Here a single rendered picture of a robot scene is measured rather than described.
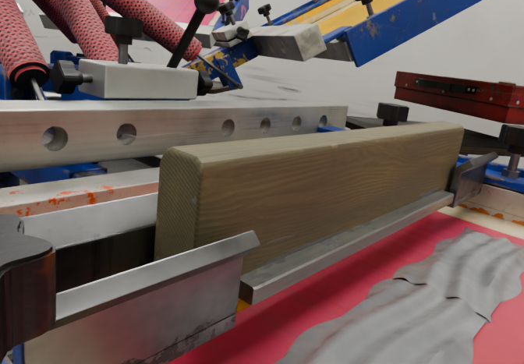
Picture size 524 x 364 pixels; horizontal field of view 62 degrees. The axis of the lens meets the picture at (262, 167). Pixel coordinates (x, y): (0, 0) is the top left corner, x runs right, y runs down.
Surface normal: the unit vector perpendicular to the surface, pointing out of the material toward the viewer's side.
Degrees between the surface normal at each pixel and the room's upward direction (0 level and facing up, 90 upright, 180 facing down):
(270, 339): 0
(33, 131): 90
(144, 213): 45
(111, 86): 90
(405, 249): 0
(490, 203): 90
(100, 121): 90
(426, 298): 32
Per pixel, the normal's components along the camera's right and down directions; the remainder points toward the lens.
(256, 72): -0.66, 0.11
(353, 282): 0.12, -0.96
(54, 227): 0.61, -0.50
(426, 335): 0.43, -0.67
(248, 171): 0.74, 0.25
